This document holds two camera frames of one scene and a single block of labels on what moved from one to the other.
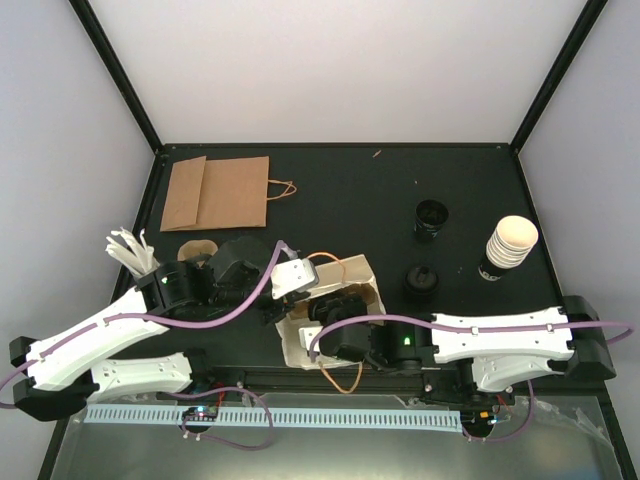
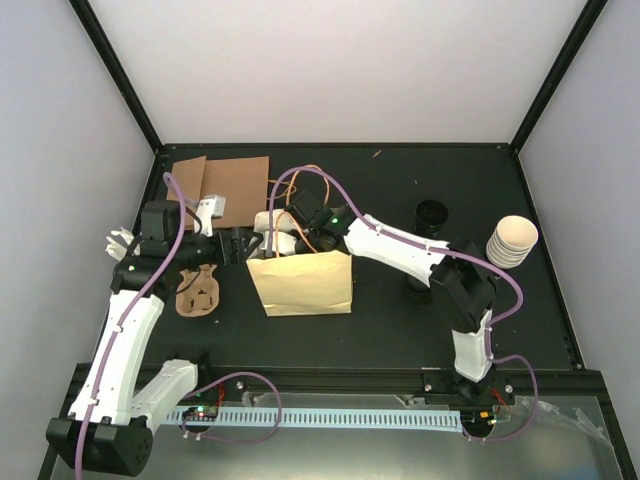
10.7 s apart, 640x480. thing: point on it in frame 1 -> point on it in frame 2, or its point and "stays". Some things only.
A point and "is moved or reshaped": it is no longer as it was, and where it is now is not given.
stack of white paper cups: (512, 240) stays
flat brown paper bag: (184, 195) stays
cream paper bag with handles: (350, 275) is moved or reshaped
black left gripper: (268, 316) -> (237, 254)
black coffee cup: (429, 217) stays
